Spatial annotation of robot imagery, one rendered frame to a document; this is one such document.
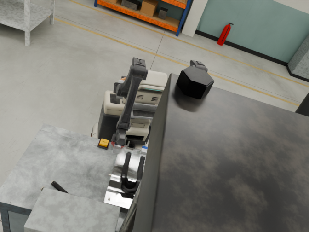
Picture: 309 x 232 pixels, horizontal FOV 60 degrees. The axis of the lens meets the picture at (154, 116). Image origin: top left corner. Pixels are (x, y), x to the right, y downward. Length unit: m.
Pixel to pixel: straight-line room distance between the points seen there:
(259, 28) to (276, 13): 0.47
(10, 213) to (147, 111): 1.20
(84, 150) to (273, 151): 1.59
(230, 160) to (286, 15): 6.70
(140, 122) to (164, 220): 1.89
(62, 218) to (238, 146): 0.66
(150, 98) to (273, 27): 5.45
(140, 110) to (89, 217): 1.30
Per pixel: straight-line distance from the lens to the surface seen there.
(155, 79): 2.03
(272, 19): 7.20
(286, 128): 0.87
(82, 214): 1.06
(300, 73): 7.36
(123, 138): 1.76
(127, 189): 1.87
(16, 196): 1.89
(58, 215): 1.06
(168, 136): 0.61
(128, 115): 1.74
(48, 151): 2.09
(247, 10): 7.04
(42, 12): 5.35
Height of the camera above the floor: 2.41
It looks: 39 degrees down
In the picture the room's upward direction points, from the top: 21 degrees clockwise
